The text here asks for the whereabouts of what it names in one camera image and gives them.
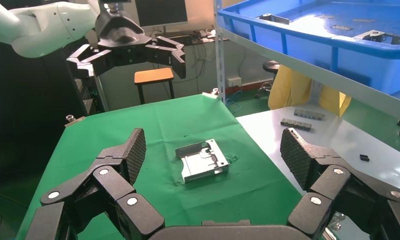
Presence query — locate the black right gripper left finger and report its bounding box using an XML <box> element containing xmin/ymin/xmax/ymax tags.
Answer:
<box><xmin>24</xmin><ymin>128</ymin><xmax>166</xmax><ymax>240</ymax></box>

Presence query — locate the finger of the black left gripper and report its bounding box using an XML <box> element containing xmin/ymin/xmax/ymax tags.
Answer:
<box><xmin>145</xmin><ymin>35</ymin><xmax>188</xmax><ymax>80</ymax></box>
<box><xmin>66</xmin><ymin>43</ymin><xmax>112</xmax><ymax>79</ymax></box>

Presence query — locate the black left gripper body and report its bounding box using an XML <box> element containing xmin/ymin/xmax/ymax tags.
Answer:
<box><xmin>93</xmin><ymin>9</ymin><xmax>152</xmax><ymax>76</ymax></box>

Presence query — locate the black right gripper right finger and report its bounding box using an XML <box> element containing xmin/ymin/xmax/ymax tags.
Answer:
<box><xmin>279</xmin><ymin>127</ymin><xmax>400</xmax><ymax>240</ymax></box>

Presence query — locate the silver sheet metal bracket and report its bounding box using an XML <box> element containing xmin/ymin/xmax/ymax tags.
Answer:
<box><xmin>175</xmin><ymin>138</ymin><xmax>230</xmax><ymax>185</ymax></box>
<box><xmin>353</xmin><ymin>29</ymin><xmax>400</xmax><ymax>46</ymax></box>
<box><xmin>256</xmin><ymin>13</ymin><xmax>291</xmax><ymax>26</ymax></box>

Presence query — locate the black keyboard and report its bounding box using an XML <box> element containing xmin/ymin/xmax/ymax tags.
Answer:
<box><xmin>155</xmin><ymin>30</ymin><xmax>203</xmax><ymax>43</ymax></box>

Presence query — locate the orange top wooden stool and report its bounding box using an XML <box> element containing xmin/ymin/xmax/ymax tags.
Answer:
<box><xmin>134</xmin><ymin>67</ymin><xmax>175</xmax><ymax>106</ymax></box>

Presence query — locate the silver binder clip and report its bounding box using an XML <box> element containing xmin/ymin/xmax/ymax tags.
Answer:
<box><xmin>324</xmin><ymin>211</ymin><xmax>347</xmax><ymax>233</ymax></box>
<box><xmin>201</xmin><ymin>87</ymin><xmax>220</xmax><ymax>100</ymax></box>
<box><xmin>64</xmin><ymin>114</ymin><xmax>86</xmax><ymax>129</ymax></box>

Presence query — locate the white flat shelf board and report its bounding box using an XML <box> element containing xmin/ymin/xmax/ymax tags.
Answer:
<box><xmin>236</xmin><ymin>102</ymin><xmax>400</xmax><ymax>240</ymax></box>

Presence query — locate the black computer monitor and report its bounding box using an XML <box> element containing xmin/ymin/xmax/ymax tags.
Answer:
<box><xmin>134</xmin><ymin>0</ymin><xmax>189</xmax><ymax>34</ymax></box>

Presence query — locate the green table mat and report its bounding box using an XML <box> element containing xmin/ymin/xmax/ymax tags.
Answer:
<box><xmin>16</xmin><ymin>93</ymin><xmax>304</xmax><ymax>240</ymax></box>

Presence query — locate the silver toothed metal strip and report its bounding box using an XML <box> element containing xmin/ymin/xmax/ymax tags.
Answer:
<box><xmin>293</xmin><ymin>108</ymin><xmax>326</xmax><ymax>121</ymax></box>
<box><xmin>280</xmin><ymin>118</ymin><xmax>313</xmax><ymax>132</ymax></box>

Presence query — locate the black round stool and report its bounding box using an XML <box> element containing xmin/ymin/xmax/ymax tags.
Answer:
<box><xmin>254</xmin><ymin>60</ymin><xmax>281</xmax><ymax>100</ymax></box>

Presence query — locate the yellow cloth garment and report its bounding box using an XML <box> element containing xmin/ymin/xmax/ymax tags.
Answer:
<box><xmin>267</xmin><ymin>64</ymin><xmax>352</xmax><ymax>117</ymax></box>

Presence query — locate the blue plastic bin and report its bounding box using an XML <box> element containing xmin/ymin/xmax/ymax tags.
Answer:
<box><xmin>218</xmin><ymin>0</ymin><xmax>400</xmax><ymax>96</ymax></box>

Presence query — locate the white perforated rack post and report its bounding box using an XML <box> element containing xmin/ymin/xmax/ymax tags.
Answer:
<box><xmin>214</xmin><ymin>0</ymin><xmax>227</xmax><ymax>104</ymax></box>

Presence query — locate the white wall outlet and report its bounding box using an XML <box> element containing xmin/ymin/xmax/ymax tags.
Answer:
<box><xmin>227</xmin><ymin>76</ymin><xmax>243</xmax><ymax>88</ymax></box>

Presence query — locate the blue floor cable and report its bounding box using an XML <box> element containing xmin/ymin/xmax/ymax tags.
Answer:
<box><xmin>224</xmin><ymin>88</ymin><xmax>243</xmax><ymax>114</ymax></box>

